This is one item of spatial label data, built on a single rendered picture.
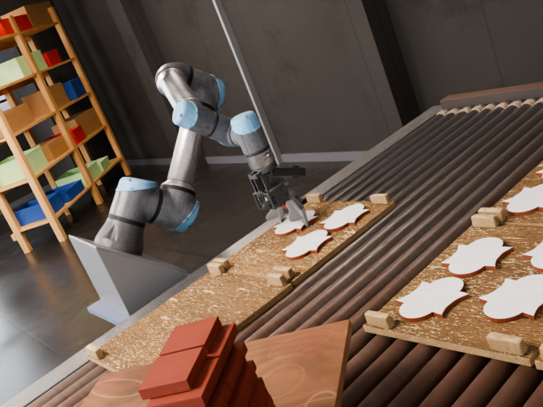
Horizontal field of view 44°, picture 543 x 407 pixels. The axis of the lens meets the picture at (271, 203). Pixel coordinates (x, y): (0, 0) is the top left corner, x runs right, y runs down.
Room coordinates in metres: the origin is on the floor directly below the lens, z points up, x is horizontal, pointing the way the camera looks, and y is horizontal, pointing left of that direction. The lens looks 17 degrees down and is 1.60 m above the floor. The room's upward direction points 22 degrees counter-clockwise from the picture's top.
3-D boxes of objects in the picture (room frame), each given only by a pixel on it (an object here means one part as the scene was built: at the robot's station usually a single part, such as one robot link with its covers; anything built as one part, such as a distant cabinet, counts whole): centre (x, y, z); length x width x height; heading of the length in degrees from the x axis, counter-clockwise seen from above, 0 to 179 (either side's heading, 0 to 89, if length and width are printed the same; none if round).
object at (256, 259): (1.74, -0.05, 0.93); 0.41 x 0.35 x 0.02; 125
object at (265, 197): (1.81, -0.02, 1.08); 0.09 x 0.08 x 0.12; 125
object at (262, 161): (1.81, -0.02, 1.16); 0.08 x 0.08 x 0.05
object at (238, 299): (1.50, 0.29, 0.93); 0.41 x 0.35 x 0.02; 124
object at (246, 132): (1.82, -0.02, 1.24); 0.09 x 0.08 x 0.11; 24
